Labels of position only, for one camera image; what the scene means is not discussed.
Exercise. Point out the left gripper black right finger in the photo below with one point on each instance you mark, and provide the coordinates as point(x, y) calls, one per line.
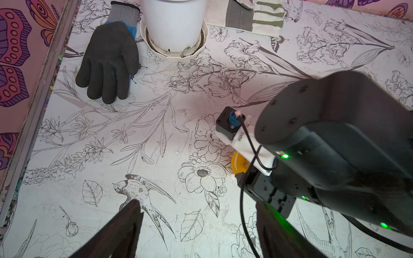
point(278, 239)

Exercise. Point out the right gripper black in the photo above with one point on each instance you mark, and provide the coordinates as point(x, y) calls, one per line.
point(260, 188)

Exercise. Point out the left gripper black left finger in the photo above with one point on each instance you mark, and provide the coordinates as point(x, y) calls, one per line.
point(118, 238)

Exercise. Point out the yellow tape roll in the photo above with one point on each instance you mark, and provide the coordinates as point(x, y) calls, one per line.
point(239, 164)

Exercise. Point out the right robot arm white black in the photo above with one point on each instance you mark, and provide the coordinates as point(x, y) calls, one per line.
point(341, 142)

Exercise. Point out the folded green white cloth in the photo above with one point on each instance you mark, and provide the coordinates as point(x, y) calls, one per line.
point(259, 17)

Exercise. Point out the potted green plant white pot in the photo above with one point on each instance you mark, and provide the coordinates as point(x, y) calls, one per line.
point(174, 30)

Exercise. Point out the black work glove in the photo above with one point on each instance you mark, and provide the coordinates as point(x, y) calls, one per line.
point(112, 55)

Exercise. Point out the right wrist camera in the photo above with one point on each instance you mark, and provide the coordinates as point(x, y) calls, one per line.
point(234, 129)

